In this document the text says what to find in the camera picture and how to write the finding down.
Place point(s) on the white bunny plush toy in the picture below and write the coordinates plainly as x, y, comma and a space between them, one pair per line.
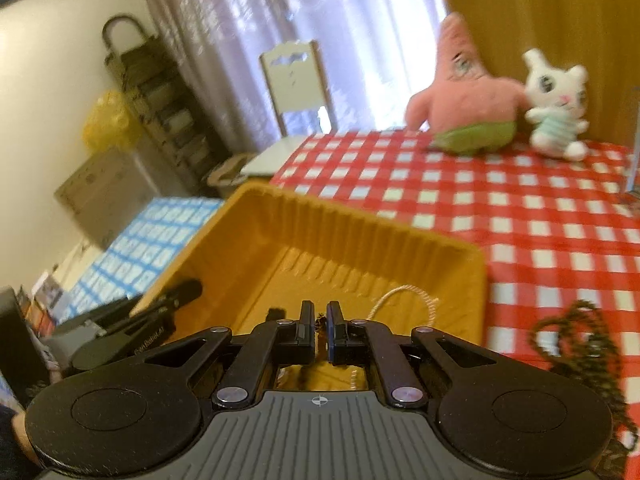
555, 105

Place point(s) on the wooden door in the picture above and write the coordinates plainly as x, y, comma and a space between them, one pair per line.
550, 5

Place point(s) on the cardboard box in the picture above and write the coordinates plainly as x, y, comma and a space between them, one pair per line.
107, 195

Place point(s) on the black object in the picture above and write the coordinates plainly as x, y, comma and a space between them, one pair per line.
20, 345

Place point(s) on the mauve lace curtain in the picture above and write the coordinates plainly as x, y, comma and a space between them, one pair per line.
220, 35
360, 25

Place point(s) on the pink starfish plush toy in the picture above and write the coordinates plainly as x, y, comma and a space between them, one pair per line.
465, 100

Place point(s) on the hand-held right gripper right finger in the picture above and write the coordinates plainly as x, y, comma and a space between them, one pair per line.
336, 342

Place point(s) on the blue grid white blanket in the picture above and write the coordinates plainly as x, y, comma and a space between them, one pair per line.
150, 240

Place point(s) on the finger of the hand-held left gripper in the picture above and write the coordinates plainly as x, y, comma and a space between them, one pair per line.
177, 295

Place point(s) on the red white checkered tablecloth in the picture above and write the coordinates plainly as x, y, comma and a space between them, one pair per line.
525, 210

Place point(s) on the glass sand picture frame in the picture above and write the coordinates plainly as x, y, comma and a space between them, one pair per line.
632, 160

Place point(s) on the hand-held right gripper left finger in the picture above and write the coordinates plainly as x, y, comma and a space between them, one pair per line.
306, 342

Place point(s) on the yellow plastic bag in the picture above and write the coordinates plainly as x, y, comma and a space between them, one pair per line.
110, 122

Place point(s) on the yellow plastic tray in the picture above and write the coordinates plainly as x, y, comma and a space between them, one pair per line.
310, 240

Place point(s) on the dark folding step ladder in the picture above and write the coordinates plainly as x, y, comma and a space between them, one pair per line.
160, 90

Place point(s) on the colourful papers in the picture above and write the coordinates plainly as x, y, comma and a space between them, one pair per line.
47, 300

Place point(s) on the white wooden chair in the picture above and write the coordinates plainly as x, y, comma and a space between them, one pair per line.
295, 80

